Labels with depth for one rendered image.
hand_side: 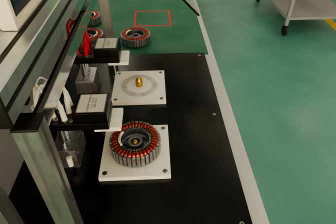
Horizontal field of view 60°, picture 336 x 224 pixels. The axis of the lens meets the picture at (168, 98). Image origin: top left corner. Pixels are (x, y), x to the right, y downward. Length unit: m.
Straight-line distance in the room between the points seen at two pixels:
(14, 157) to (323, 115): 1.86
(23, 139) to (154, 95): 0.49
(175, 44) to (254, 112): 1.03
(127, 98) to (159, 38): 0.42
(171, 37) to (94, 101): 0.64
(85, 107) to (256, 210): 0.39
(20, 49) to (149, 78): 0.54
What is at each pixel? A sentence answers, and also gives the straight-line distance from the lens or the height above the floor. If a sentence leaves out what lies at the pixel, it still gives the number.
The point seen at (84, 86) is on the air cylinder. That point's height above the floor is 0.81.
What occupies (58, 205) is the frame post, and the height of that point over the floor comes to 0.88.
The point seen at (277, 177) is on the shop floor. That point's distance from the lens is 1.68.
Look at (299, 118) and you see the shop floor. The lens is 2.06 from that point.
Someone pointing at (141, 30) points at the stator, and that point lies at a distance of 1.15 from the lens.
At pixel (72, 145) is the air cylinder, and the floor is 0.82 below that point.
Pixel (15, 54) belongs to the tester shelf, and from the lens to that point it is 0.38.
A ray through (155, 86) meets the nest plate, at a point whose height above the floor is 0.78.
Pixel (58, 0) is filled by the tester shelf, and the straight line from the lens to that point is 0.52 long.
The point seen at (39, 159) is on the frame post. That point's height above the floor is 1.00.
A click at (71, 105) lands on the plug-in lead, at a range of 0.62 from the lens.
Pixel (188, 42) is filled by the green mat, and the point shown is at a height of 0.75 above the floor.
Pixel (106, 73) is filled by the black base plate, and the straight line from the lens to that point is 0.94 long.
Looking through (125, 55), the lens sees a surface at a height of 0.88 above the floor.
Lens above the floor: 1.29
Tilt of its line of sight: 39 degrees down
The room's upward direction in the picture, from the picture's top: straight up
